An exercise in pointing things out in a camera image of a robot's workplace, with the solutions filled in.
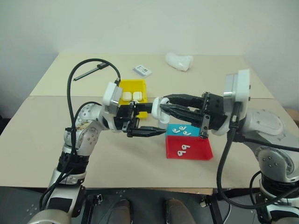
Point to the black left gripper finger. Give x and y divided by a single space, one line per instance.
144 107
147 131

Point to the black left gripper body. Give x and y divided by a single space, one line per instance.
125 116

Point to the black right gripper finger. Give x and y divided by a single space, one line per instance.
187 100
184 114

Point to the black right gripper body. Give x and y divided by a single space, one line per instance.
215 109

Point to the white earbud case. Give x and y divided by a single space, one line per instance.
137 95
155 109
127 96

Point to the white earbud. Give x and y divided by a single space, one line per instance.
175 130
187 133
186 147
165 100
180 153
182 128

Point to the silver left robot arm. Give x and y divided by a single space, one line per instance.
88 137

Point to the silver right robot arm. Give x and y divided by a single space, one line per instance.
264 123

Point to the closed white earbud case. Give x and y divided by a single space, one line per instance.
137 95
127 96

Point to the blue plastic bin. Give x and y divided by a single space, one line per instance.
194 131

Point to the yellow plastic bin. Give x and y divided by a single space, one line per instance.
133 85

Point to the red plastic bin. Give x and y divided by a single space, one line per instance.
198 149

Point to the small white printed card box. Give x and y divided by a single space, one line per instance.
142 70

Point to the crumpled white plastic bag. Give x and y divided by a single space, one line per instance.
178 61

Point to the thin black pen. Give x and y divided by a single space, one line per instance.
91 72

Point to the dark brown rounded shape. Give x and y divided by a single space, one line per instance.
122 210
178 211

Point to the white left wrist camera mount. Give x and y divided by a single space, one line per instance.
110 92

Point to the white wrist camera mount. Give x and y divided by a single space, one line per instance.
110 92
241 88

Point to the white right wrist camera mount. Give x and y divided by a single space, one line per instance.
241 88

